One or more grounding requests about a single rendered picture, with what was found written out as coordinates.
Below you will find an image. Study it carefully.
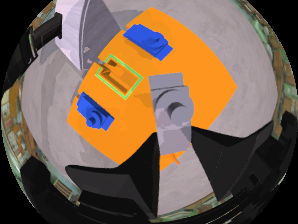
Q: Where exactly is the orange flat deck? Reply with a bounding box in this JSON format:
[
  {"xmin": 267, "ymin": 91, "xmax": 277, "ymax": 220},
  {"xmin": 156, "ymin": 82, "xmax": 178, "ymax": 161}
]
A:
[{"xmin": 67, "ymin": 7, "xmax": 237, "ymax": 164}]

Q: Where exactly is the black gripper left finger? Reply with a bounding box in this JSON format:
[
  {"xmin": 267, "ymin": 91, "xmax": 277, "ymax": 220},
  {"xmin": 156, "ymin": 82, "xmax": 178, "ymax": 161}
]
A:
[{"xmin": 65, "ymin": 132, "xmax": 161, "ymax": 220}]

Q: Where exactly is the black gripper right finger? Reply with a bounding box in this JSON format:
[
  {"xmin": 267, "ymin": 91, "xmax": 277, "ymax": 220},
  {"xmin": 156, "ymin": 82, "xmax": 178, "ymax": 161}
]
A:
[{"xmin": 190, "ymin": 121, "xmax": 274, "ymax": 202}]

